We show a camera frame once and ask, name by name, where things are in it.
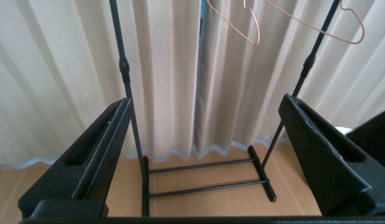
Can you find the window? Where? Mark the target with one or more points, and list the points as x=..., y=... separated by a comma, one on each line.
x=202, y=18

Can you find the black clothes rack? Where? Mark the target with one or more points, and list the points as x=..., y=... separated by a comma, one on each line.
x=124, y=68

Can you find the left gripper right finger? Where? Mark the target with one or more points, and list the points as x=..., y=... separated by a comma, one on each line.
x=329, y=186

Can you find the pink clothes hanger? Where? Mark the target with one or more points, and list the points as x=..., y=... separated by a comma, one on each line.
x=362, y=32
x=258, y=34

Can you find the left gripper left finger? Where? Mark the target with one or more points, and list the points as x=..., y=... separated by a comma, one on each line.
x=55, y=189

